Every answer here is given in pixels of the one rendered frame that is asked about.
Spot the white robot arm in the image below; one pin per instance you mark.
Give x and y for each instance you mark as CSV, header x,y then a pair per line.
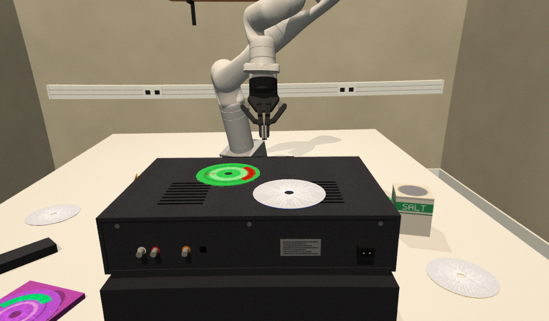
x,y
280,21

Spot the beige salt container with green label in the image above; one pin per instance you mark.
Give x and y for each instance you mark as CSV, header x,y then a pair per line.
x,y
415,203

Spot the green cd with red label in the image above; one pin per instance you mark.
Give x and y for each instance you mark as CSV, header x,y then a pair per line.
x,y
215,175

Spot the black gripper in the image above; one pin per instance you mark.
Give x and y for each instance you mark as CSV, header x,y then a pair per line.
x,y
263,97

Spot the silver cd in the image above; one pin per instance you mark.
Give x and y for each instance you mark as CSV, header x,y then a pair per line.
x,y
43,216
305,194
479,283

